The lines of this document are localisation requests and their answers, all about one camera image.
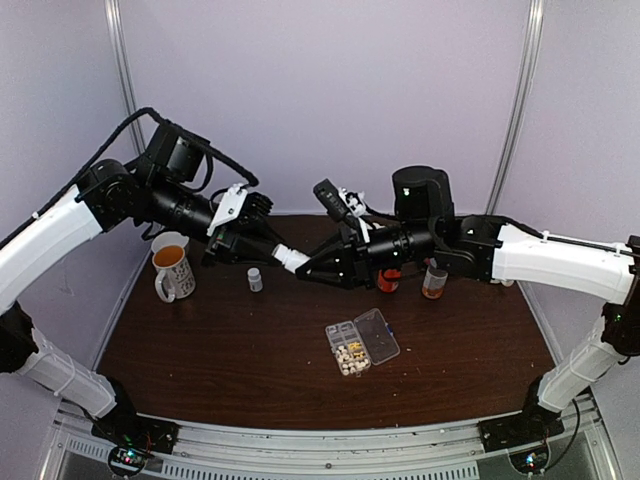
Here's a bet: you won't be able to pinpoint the aluminium frame post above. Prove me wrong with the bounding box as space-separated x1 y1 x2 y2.
485 0 545 215
104 0 146 160

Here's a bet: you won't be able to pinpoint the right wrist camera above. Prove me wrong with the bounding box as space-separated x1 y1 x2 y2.
313 179 380 242

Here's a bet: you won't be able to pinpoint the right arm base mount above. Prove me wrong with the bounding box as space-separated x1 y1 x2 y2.
478 376 565 476

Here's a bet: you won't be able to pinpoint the right aluminium frame post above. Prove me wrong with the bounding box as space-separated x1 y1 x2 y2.
485 0 545 215

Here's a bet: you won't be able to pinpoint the cream ceramic mug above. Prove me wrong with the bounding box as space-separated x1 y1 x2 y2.
490 279 515 287

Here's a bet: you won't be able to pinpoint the left black braided cable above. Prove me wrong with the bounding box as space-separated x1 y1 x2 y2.
0 106 260 241

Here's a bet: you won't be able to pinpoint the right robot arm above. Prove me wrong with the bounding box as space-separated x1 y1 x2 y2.
295 166 639 442

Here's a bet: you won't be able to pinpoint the white floral mug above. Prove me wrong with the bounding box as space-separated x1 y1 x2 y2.
152 245 196 303

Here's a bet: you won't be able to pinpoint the beige pills in organizer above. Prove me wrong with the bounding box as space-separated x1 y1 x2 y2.
341 363 370 376

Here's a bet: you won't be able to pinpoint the white pills in organizer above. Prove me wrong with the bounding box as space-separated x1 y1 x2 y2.
335 346 353 364

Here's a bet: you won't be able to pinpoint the orange pill bottle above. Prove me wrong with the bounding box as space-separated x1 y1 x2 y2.
377 269 402 293

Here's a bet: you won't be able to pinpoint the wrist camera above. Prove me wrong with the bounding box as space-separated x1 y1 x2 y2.
313 179 380 242
206 183 273 237

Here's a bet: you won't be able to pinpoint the clear plastic pill organizer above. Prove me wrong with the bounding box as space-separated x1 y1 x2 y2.
325 308 401 376

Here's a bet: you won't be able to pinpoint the taller small white bottle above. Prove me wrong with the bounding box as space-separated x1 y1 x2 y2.
247 267 263 293

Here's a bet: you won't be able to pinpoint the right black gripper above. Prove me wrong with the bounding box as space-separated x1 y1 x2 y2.
293 220 438 290

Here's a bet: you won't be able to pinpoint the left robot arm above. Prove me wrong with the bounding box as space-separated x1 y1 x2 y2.
1 119 286 444

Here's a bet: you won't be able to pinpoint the plain white bowl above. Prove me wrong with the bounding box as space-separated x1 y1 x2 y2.
151 231 190 253

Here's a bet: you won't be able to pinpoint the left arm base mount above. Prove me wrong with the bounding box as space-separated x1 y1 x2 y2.
84 377 179 479

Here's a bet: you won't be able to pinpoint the front aluminium rail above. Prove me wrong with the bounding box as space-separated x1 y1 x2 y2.
39 417 619 479

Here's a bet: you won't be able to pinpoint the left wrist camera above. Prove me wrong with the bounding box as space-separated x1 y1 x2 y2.
206 183 273 237

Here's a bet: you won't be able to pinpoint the shorter small white bottle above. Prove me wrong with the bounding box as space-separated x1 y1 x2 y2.
280 246 309 273

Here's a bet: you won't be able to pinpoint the left aluminium frame post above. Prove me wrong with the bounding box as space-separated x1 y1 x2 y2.
104 0 146 160

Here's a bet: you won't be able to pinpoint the grey capped white orange bottle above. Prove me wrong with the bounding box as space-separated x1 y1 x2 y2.
422 265 448 300

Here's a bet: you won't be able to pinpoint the yellow pills in organizer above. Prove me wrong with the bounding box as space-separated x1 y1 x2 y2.
348 342 366 358

